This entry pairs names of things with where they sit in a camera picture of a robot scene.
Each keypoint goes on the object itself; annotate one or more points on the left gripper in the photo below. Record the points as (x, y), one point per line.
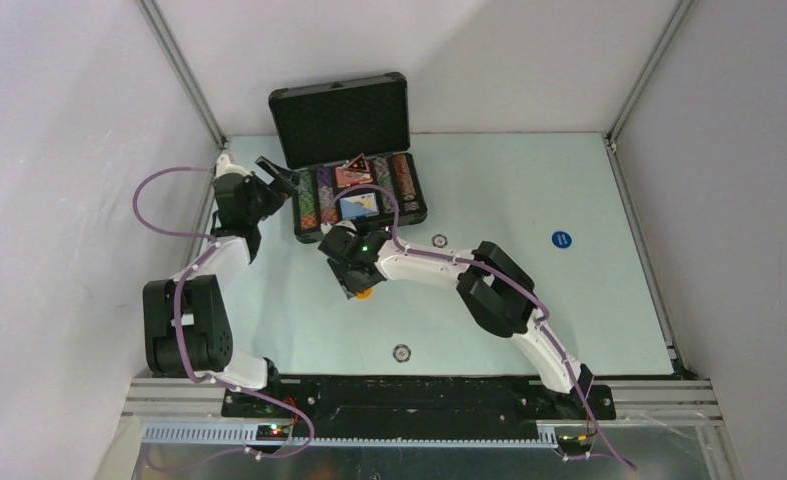
(283, 181)

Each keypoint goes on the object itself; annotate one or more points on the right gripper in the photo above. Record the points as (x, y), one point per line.
(350, 286)

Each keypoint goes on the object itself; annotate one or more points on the orange round button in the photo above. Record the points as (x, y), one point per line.
(363, 295)

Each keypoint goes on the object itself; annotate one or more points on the red playing card box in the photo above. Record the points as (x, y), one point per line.
(347, 177)

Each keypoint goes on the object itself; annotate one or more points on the black poker set case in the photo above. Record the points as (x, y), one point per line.
(322, 126)

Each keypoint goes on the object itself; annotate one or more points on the triangular dealer button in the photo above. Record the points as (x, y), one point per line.
(358, 165)

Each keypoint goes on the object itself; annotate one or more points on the blue round button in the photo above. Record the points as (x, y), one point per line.
(561, 239)

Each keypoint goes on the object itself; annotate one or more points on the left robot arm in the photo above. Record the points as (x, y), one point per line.
(187, 330)

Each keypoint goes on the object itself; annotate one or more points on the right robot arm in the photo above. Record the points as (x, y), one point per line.
(496, 291)

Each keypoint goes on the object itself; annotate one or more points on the blue playing card box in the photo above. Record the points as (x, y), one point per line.
(358, 206)

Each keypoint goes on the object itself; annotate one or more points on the poker chip middle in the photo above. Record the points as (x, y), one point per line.
(439, 241)

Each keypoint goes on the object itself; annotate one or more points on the poker chip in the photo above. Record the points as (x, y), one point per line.
(401, 353)
(439, 241)

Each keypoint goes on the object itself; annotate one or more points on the poker chip front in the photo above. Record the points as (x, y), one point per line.
(401, 353)

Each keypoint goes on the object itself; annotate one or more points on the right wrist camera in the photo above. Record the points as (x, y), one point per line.
(346, 225)

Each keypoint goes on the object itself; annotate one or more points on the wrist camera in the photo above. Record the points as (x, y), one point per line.
(346, 225)
(226, 165)

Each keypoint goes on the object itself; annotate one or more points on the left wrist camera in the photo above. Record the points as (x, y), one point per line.
(226, 165)

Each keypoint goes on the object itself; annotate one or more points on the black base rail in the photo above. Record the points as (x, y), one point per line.
(421, 407)

